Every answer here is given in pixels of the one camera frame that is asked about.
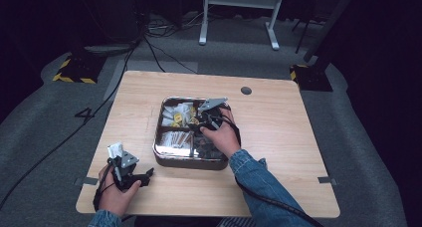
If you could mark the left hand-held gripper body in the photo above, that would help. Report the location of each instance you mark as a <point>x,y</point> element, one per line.
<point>129,160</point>

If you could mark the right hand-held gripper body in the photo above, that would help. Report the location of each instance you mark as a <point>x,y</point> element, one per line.
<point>212,104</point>

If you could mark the white packet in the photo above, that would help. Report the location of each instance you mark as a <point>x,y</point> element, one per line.
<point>115,150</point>

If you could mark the divided metal tray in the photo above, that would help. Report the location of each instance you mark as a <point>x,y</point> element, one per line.
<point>159,159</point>

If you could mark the person's right hand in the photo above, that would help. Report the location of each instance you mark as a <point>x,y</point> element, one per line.
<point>224,137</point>

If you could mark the person's left hand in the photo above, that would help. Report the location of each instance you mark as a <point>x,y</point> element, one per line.
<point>116,198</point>

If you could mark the pile of white yellow packets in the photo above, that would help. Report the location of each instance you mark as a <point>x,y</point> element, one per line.
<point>177,115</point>

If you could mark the pile of brown stick packets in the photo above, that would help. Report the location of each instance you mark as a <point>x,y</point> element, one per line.
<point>174,141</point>

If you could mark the grey table grommet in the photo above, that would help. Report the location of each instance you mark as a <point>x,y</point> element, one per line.
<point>246,90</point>

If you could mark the grey tape strip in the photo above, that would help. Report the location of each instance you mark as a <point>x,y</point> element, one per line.
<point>326,180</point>
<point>87,181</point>

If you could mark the black yellow striped base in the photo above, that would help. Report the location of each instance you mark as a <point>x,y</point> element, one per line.
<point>79,71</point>
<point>312,79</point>

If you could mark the dark flat stand base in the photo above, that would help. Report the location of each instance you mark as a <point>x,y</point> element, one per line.
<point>106,48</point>

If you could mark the black tripod legs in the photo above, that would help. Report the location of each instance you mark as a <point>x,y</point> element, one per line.
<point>303,31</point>

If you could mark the grey slanted pole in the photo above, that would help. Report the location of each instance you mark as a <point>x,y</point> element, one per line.
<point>328,24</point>

